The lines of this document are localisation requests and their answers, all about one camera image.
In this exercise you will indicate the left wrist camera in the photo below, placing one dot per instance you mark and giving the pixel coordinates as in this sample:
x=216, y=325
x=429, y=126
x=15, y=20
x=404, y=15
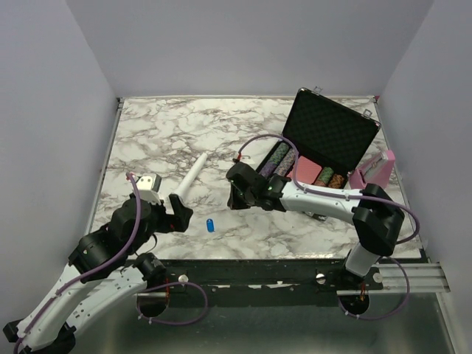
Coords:
x=148, y=186

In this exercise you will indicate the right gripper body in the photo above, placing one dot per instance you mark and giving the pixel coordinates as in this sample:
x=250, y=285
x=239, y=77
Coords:
x=250, y=198

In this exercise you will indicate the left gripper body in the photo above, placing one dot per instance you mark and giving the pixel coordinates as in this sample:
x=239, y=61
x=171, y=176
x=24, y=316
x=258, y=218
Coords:
x=161, y=221

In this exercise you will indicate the white cylindrical tube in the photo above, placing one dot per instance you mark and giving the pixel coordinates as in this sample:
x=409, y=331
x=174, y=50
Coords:
x=184, y=186

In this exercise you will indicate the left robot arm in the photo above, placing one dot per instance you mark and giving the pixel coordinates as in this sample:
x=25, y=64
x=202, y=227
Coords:
x=77, y=296

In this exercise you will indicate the aluminium frame rail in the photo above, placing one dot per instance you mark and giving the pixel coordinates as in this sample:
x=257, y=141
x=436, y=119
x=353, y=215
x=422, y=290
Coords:
x=423, y=278

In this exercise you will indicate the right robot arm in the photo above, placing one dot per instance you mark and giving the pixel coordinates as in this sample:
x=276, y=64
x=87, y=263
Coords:
x=376, y=218

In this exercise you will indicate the black poker chip case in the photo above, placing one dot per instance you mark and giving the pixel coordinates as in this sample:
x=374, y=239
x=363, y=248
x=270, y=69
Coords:
x=328, y=133

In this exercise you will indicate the pink card holder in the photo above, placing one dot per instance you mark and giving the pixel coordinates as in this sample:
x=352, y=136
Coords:
x=376, y=170

